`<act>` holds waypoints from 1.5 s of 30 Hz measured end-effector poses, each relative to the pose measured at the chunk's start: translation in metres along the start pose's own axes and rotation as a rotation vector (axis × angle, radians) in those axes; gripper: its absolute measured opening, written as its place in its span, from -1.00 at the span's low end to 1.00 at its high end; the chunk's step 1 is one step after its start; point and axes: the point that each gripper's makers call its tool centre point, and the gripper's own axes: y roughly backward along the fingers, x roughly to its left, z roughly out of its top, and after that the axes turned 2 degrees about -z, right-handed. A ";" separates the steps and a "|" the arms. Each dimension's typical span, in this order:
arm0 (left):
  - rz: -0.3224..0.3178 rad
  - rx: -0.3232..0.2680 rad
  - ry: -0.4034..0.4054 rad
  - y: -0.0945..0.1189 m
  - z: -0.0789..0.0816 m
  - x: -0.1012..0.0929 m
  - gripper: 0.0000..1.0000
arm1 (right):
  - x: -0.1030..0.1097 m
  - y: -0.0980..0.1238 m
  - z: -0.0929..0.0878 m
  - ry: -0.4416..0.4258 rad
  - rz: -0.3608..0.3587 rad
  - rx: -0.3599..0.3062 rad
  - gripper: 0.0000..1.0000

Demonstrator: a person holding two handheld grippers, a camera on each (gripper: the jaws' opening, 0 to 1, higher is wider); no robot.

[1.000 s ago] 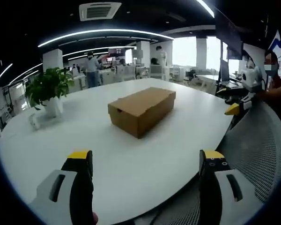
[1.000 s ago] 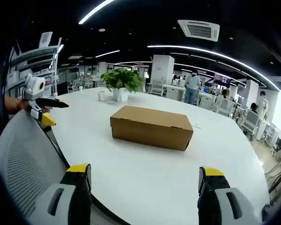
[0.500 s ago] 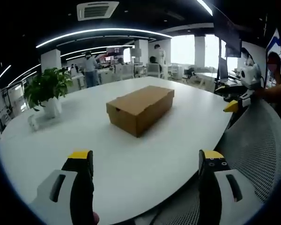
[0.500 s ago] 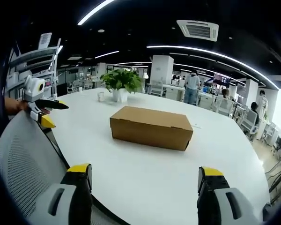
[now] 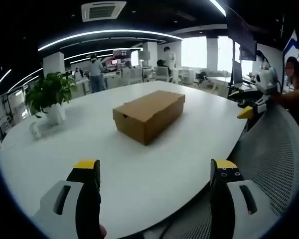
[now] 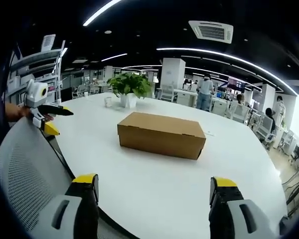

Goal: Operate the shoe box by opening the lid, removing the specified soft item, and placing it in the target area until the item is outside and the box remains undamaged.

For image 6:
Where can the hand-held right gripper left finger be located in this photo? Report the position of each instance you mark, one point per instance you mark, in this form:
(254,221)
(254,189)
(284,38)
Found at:
(74,209)

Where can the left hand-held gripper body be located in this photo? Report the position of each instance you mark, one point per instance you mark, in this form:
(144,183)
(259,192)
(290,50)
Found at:
(36,93)

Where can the green potted plant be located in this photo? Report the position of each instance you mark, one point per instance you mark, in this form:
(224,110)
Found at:
(129,88)

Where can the white office chair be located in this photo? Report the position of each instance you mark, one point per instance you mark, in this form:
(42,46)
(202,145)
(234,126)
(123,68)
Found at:
(77,92)
(167,91)
(264,128)
(240,113)

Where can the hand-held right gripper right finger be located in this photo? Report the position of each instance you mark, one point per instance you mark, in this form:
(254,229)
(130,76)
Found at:
(229,211)

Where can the white paper cup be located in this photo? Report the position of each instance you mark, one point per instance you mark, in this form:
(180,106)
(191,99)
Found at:
(107,101)

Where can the ceiling air conditioner vent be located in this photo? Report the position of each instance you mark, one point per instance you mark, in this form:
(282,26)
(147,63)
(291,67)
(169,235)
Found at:
(211,31)

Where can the wall display screen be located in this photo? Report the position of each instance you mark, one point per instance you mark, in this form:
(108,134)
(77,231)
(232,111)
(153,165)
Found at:
(236,84)

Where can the brown cardboard shoe box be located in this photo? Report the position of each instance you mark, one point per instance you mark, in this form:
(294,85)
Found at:
(162,134)

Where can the grey mesh office chair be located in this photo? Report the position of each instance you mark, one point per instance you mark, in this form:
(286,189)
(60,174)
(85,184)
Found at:
(32,171)

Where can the metal storage shelf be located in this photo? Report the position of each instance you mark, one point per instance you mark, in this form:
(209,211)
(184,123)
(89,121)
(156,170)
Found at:
(35,69)

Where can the person's left hand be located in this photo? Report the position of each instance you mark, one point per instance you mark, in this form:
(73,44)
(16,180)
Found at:
(21,112)

